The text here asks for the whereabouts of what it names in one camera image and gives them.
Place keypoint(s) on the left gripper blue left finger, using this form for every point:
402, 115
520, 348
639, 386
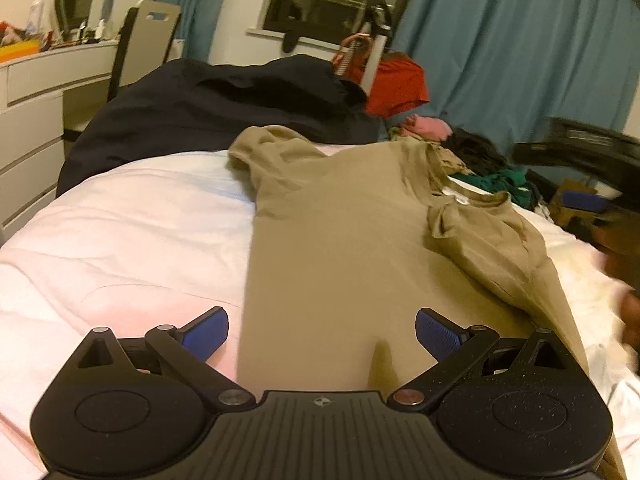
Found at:
204, 335

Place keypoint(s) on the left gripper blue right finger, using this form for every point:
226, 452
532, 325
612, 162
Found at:
437, 335

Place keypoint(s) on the tan t-shirt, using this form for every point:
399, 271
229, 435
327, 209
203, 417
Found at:
348, 247

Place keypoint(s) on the person's right hand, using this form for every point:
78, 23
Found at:
620, 243

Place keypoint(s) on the green garment in pile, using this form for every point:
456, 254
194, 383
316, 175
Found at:
513, 181

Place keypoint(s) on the pastel bed sheet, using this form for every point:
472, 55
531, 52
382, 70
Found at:
161, 240

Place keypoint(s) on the black garment in pile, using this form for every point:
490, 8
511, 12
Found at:
479, 154

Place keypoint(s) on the right teal curtain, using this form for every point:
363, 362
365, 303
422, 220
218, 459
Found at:
500, 66

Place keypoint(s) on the olive garment in pile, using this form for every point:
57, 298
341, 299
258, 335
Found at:
450, 162

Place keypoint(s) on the pink garment in pile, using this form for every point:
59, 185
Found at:
425, 128

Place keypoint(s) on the red garment on stand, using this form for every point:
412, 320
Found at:
399, 85

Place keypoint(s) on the black garment on bed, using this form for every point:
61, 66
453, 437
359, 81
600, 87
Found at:
191, 106

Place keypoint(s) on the white vanity dresser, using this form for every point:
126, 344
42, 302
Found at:
38, 94

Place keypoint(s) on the grey backed chair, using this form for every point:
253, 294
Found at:
144, 43

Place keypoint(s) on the orange tray on dresser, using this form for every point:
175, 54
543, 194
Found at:
11, 52

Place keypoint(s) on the white spray bottle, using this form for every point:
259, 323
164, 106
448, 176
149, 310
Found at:
34, 22

